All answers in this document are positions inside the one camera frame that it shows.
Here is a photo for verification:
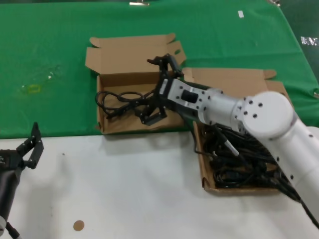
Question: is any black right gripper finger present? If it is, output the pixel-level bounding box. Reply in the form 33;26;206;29
134;98;168;126
147;53;184;78

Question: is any pile of black power cables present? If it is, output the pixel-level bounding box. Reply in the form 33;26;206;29
199;123;300;190

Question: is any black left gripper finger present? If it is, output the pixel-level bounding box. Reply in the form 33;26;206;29
16;121;45;170

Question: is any shiny silver foil piece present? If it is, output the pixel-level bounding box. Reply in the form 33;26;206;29
300;36;319;46

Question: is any green table cloth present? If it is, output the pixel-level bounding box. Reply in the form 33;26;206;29
0;0;319;139

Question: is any black power cable with plug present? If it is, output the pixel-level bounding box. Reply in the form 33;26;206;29
94;89;160;120

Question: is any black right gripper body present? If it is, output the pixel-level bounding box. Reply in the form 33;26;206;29
149;71;184;112

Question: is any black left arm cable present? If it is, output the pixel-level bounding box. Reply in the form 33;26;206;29
4;222;21;239

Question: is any cardboard box with open lid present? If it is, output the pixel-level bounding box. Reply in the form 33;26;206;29
84;33;187;135
181;67;291;197

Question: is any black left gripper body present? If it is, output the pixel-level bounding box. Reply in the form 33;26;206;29
0;148;25;173

